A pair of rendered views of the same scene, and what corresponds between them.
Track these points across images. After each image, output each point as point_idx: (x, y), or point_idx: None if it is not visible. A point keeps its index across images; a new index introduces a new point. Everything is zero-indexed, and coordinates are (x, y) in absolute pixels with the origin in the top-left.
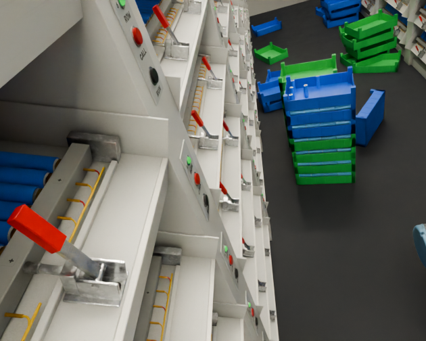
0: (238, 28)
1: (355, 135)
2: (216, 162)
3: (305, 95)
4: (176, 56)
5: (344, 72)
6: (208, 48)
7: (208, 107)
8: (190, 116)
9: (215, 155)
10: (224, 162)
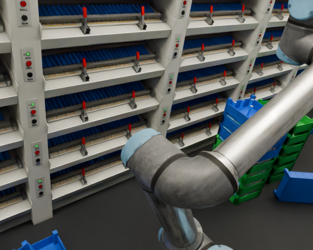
0: (261, 46)
1: None
2: (73, 35)
3: (247, 112)
4: None
5: None
6: (168, 13)
7: (117, 27)
8: (99, 19)
9: (78, 34)
10: (117, 69)
